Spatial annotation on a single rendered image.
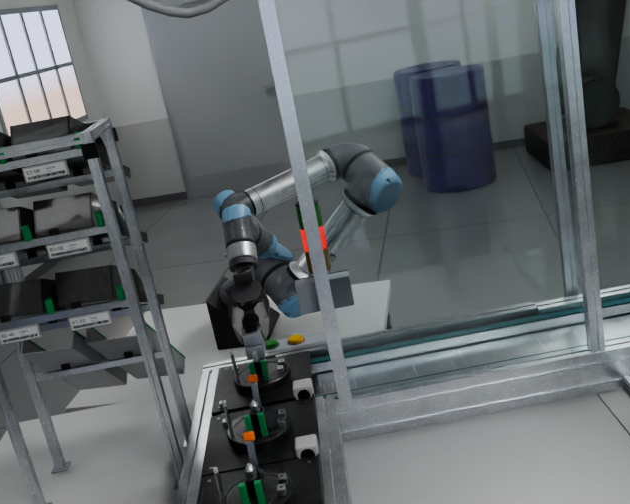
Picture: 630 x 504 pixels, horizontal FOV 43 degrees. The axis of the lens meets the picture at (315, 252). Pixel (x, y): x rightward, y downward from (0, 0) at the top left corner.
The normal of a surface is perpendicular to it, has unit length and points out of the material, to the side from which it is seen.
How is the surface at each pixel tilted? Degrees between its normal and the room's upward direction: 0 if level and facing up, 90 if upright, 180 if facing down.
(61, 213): 65
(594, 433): 0
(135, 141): 90
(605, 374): 90
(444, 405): 90
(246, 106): 90
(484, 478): 0
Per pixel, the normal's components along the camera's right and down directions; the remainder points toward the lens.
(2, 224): -0.19, -0.10
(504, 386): 0.04, 0.29
